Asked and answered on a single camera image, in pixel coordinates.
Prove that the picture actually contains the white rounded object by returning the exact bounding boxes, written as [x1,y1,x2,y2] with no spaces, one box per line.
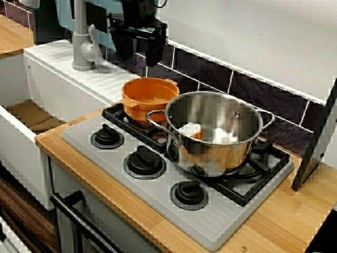
[19,0,41,8]

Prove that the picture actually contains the wooden kitchen countertop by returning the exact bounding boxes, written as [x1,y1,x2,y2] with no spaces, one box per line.
[34,86,337,253]

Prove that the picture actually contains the dark tile backsplash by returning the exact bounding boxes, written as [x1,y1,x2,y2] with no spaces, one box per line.
[0,0,330,159]

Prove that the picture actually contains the black burner grate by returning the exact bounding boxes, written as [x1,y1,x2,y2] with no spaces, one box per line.
[101,101,291,208]

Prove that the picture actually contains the narrow wooden counter slab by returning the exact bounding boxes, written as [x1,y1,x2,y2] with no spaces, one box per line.
[0,13,35,60]

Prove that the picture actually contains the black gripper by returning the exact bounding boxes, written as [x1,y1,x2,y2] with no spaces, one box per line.
[106,0,169,67]

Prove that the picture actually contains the teal box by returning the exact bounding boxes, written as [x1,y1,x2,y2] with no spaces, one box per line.
[34,0,139,57]

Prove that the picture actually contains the orange plastic toy pot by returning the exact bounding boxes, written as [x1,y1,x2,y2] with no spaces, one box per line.
[121,76,181,128]

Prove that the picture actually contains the black oven door handle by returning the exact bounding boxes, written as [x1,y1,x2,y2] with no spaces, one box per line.
[49,190,121,253]

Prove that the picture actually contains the toy salmon sushi piece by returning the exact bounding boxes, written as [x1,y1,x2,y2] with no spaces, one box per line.
[177,121,204,141]

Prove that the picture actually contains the grey stove top plate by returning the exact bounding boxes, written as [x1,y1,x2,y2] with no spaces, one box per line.
[60,105,296,252]

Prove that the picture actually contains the black stove knob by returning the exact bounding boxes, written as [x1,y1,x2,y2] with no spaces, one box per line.
[168,180,210,212]
[123,145,167,181]
[90,124,125,150]

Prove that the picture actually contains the dark grey slanted panel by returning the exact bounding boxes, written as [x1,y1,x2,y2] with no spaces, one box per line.
[290,76,337,192]

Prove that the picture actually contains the grey toy faucet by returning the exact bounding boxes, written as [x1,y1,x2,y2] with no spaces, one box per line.
[71,0,103,73]

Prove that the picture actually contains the stainless steel pot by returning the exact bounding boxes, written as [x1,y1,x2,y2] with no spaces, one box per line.
[145,91,276,178]

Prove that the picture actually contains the white toy oven cabinet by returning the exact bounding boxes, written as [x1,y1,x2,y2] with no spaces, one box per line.
[48,155,159,253]

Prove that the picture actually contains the white toy sink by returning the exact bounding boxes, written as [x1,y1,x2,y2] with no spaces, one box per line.
[0,39,148,212]

